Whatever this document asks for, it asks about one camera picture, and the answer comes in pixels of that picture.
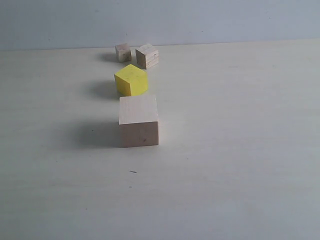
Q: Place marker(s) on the large pale wooden cube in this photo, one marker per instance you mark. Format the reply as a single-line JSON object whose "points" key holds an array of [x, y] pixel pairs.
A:
{"points": [[138, 120]]}

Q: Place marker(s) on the yellow cube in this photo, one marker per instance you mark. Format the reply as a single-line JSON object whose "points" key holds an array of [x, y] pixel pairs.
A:
{"points": [[131, 81]]}

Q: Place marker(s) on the medium wooden cube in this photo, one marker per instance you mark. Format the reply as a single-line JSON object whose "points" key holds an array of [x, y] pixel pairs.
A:
{"points": [[147, 56]]}

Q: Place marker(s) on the small wooden cube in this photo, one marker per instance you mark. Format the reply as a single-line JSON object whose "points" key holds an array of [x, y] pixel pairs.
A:
{"points": [[123, 53]]}

